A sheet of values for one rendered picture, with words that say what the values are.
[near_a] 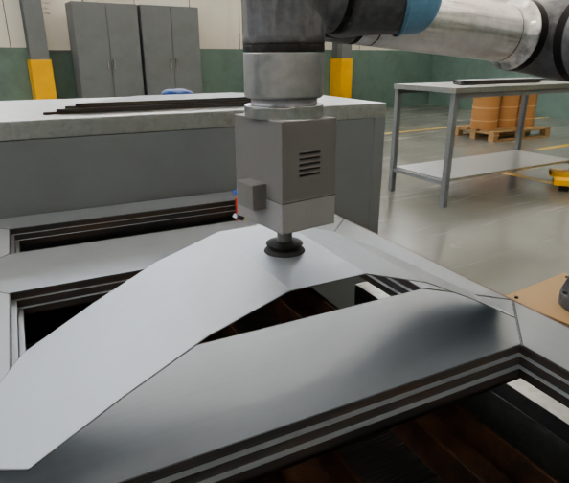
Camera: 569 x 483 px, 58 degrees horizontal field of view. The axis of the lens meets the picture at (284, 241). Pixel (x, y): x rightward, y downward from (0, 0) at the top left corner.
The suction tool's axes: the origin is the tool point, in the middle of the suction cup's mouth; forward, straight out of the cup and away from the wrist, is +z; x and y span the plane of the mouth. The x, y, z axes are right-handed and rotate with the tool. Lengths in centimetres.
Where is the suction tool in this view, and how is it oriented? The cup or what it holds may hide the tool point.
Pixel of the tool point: (284, 261)
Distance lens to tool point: 54.1
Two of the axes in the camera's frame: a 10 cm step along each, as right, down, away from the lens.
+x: 8.2, -2.0, 5.4
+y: 5.7, 2.8, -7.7
